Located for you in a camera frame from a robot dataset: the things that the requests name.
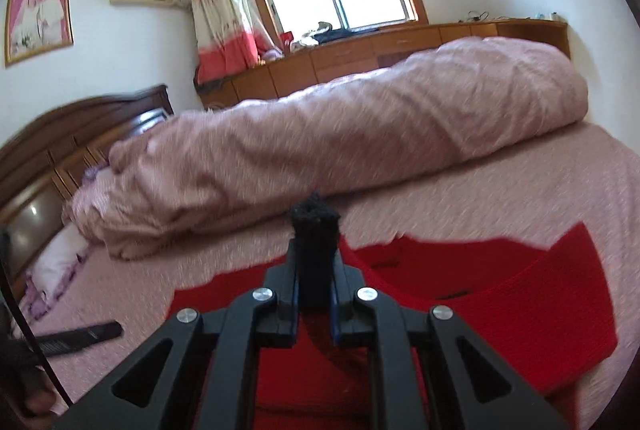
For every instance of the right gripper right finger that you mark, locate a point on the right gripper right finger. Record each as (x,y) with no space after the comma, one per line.
(429,369)

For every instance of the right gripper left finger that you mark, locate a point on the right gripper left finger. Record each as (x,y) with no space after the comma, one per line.
(197,371)

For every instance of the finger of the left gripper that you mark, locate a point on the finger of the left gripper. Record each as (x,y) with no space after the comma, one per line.
(75,340)

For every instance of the red knit sweater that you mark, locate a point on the red knit sweater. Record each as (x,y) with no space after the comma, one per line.
(546,311)

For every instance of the dark clothes on cabinet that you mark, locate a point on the dark clothes on cabinet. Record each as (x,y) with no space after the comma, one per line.
(326,33)

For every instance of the person's left hand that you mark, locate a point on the person's left hand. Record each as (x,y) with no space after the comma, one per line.
(34,400)

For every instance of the white lilac pillow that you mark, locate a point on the white lilac pillow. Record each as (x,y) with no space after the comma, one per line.
(54,270)

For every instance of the dark wooden headboard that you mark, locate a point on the dark wooden headboard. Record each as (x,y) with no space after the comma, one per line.
(42,165)

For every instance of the pink rolled duvet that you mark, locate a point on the pink rolled duvet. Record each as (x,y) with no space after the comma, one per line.
(211,172)

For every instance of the pink floral bed sheet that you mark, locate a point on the pink floral bed sheet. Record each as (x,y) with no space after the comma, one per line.
(532,192)

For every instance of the long wooden low cabinet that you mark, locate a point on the long wooden low cabinet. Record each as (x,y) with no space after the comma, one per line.
(366,52)

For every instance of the framed wedding photo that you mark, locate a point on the framed wedding photo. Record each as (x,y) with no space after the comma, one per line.
(34,27)

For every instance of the white red floral curtain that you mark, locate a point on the white red floral curtain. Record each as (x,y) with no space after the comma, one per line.
(230,37)

